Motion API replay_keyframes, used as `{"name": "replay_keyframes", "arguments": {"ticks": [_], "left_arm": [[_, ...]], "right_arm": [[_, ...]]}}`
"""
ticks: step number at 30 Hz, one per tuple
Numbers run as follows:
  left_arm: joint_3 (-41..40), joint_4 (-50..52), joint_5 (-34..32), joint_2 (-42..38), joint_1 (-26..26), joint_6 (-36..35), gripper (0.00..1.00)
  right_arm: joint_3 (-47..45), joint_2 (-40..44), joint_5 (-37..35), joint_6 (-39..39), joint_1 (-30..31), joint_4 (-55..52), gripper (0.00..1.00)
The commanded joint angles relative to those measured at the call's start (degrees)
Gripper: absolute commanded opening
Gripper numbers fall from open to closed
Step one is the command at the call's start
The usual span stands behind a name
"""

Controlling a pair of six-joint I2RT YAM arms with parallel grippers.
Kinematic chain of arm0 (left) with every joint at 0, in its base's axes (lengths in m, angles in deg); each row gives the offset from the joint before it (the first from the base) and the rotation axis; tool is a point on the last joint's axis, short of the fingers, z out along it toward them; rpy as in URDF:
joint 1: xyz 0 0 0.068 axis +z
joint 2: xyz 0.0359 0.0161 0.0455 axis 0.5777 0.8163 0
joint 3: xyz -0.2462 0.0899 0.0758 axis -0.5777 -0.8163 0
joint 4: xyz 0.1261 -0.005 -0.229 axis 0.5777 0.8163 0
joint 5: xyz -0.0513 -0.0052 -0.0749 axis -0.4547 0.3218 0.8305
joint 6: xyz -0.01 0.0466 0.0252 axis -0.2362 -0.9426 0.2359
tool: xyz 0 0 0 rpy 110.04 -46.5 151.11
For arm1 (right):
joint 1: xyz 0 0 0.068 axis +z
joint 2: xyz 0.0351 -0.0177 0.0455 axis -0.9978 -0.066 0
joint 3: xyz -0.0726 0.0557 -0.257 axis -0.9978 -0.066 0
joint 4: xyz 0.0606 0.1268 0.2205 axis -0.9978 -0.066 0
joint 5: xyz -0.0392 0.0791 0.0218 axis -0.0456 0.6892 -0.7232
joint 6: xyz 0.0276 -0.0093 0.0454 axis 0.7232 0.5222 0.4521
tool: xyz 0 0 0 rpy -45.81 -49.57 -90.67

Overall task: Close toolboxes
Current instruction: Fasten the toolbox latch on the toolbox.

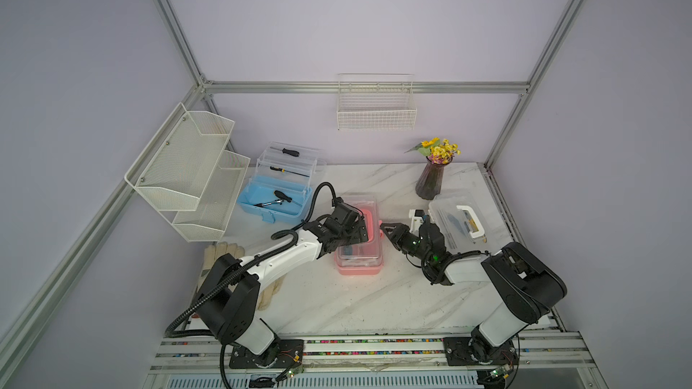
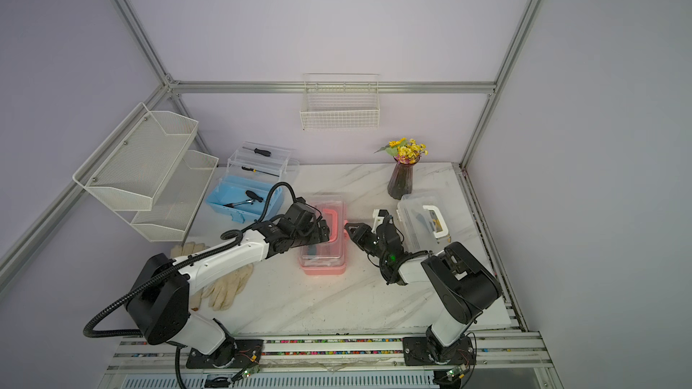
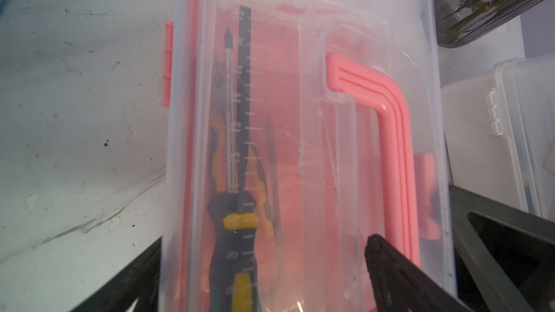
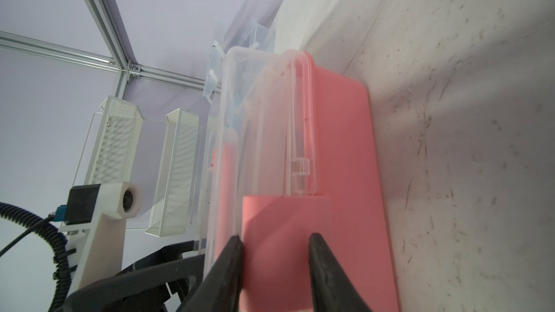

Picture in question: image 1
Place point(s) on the upper white mesh wall shelf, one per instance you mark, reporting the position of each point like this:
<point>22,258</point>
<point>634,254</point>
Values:
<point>172,173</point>

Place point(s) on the black tool in blue base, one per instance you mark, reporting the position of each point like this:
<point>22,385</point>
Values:
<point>280,198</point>

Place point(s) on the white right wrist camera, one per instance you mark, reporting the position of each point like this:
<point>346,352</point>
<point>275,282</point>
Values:
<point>417,218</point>

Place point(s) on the lower white mesh wall shelf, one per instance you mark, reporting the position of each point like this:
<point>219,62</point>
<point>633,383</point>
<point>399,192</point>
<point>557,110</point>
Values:
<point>210,220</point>

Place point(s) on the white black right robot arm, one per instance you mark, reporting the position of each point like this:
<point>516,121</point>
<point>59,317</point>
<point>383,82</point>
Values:
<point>528,289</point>

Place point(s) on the black screwdriver middle tray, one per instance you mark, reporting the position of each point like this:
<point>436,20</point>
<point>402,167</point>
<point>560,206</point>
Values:
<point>286,171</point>

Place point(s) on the yellow artificial flowers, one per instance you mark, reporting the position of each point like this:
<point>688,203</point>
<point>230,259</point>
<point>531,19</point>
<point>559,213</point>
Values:
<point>437,151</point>

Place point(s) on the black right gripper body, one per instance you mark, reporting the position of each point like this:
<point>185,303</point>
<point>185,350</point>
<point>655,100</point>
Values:
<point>412,241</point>

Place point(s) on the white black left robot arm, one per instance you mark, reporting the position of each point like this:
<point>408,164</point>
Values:
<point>231,290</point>

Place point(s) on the white mesh wall shelf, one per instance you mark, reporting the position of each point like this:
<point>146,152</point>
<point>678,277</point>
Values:
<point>210,220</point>
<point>172,173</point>

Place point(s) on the blue tiered toolbox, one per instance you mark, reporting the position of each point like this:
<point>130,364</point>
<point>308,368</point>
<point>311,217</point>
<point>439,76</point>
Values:
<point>264,182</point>

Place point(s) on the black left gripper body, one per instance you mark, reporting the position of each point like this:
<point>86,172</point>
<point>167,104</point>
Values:
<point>348,238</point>

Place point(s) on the clear white toolbox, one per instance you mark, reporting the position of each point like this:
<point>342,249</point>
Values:
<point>462,223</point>

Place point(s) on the white wire wall basket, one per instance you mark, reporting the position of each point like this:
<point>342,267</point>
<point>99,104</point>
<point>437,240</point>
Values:
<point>375,102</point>

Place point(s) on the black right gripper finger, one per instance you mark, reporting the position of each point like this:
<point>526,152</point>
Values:
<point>400,242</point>
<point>395,231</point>

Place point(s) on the black screwdriver tray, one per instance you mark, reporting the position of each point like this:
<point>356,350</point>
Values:
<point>289,152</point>
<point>286,171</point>

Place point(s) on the robot base rail plate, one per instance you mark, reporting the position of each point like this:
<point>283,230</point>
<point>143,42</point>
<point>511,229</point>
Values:
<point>539,358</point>

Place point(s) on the black screwdriver top tray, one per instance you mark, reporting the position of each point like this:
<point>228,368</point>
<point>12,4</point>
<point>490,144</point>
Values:
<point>289,152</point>

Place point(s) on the dark glass flower vase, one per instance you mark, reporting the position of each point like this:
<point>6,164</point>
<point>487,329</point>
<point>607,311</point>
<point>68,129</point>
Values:
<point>429,185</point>

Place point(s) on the pink toolbox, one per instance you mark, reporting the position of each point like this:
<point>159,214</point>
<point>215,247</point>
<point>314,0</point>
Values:
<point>366,257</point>

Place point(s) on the cream knit work glove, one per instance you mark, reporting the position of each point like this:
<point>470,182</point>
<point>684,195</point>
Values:
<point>268,292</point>

